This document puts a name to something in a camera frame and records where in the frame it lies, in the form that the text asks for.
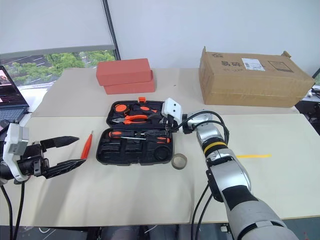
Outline orange handled pliers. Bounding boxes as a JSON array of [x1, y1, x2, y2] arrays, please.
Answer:
[[111, 114, 151, 125]]

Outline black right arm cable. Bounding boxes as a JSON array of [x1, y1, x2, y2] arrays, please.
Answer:
[[171, 110, 231, 240]]

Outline yellow tape strip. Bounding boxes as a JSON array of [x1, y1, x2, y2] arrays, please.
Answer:
[[235, 153, 272, 159]]

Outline grey roller blind bar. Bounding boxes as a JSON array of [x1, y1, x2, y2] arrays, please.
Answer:
[[0, 44, 115, 60]]

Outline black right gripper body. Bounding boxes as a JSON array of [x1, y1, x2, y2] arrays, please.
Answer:
[[160, 113, 176, 133]]

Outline small orange black tool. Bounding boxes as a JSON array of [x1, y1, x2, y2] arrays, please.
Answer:
[[146, 135, 168, 144]]

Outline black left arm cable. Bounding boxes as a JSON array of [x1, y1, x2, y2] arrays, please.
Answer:
[[0, 180, 26, 240]]

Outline red box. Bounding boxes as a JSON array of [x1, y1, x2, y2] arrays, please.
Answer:
[[102, 69, 157, 96], [96, 58, 152, 87]]

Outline dark background clutter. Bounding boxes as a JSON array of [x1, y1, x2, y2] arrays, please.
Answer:
[[295, 84, 320, 137]]

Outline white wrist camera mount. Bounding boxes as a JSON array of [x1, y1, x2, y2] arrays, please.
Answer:
[[161, 97, 184, 124], [3, 123, 31, 182]]

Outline black plastic tool case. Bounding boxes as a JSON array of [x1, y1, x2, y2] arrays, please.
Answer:
[[95, 96, 176, 166]]

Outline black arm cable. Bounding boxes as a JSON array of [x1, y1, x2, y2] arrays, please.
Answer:
[[171, 110, 231, 240], [0, 180, 26, 240]]

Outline orange tester screwdriver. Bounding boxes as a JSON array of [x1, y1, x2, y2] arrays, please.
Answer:
[[80, 129, 95, 160]]

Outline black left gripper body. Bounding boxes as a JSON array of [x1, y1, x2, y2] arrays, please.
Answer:
[[16, 141, 50, 178]]

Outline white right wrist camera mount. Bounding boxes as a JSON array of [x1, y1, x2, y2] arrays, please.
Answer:
[[161, 97, 184, 124]]

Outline brown cardboard box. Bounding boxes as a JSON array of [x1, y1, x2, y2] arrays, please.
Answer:
[[198, 45, 316, 109]]

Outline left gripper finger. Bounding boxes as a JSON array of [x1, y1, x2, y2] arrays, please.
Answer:
[[44, 159, 87, 180], [39, 136, 81, 152]]

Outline open laptop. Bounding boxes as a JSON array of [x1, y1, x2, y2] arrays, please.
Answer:
[[0, 65, 31, 124]]

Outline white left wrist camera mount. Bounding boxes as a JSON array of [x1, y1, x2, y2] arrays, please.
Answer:
[[3, 123, 31, 182]]

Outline orange black handled screwdriver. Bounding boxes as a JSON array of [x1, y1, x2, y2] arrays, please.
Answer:
[[107, 130, 147, 139]]

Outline black tape roll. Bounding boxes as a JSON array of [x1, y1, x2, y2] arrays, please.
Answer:
[[153, 147, 171, 161]]

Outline grey tape roll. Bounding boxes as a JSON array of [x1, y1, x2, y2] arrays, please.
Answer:
[[171, 153, 188, 170]]

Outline dark window frame post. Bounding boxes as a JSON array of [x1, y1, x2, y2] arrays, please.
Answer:
[[102, 0, 121, 61]]

